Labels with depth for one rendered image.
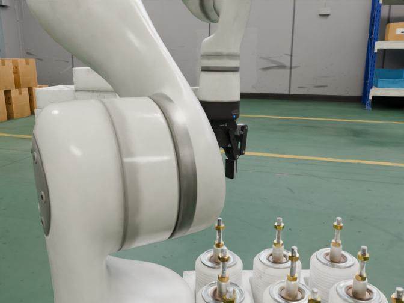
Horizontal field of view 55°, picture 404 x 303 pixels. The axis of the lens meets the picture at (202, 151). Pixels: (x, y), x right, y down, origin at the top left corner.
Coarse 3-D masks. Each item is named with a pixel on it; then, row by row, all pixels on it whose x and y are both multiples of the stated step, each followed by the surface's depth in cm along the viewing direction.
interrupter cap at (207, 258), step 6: (204, 252) 80; (210, 252) 80; (228, 252) 80; (204, 258) 78; (210, 258) 78; (234, 258) 78; (204, 264) 76; (210, 264) 76; (216, 264) 76; (228, 264) 76; (234, 264) 76
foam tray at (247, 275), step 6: (246, 270) 87; (252, 270) 87; (306, 270) 87; (186, 276) 85; (192, 276) 85; (246, 276) 85; (252, 276) 85; (306, 276) 85; (186, 282) 83; (192, 282) 83; (246, 282) 83; (252, 282) 85; (300, 282) 83; (306, 282) 85; (192, 288) 80; (246, 288) 80; (192, 294) 78; (252, 300) 76
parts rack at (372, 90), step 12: (372, 0) 479; (384, 0) 477; (396, 0) 473; (372, 12) 484; (372, 24) 473; (372, 36) 443; (372, 48) 442; (384, 48) 438; (396, 48) 435; (372, 60) 445; (372, 72) 448; (372, 84) 451
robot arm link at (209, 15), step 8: (184, 0) 63; (192, 0) 64; (200, 0) 65; (208, 0) 64; (192, 8) 66; (200, 8) 66; (208, 8) 65; (200, 16) 67; (208, 16) 66; (216, 16) 65
